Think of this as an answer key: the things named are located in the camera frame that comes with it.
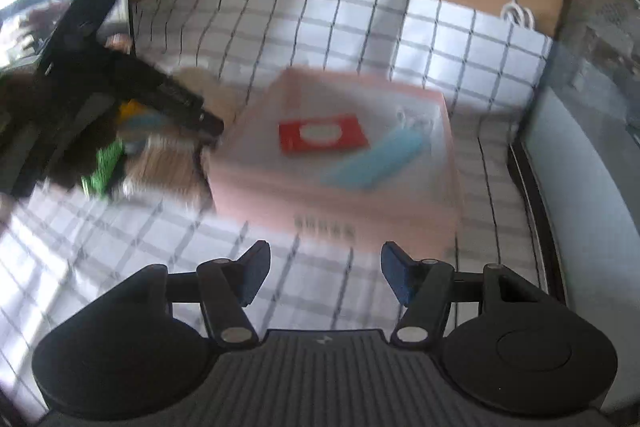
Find beige knitted plush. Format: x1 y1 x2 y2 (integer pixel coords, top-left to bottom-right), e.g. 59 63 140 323
174 67 240 129

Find pink storage box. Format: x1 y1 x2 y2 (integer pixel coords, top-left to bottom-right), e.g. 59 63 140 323
203 68 463 259

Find white black checkered tablecloth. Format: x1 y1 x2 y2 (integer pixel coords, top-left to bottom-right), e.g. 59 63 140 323
1 0 550 421

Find light blue face mask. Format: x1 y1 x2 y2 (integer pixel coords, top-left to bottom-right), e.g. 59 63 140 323
321 127 428 191

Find crochet doll green dress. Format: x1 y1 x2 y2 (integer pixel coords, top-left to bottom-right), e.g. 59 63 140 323
81 139 125 198

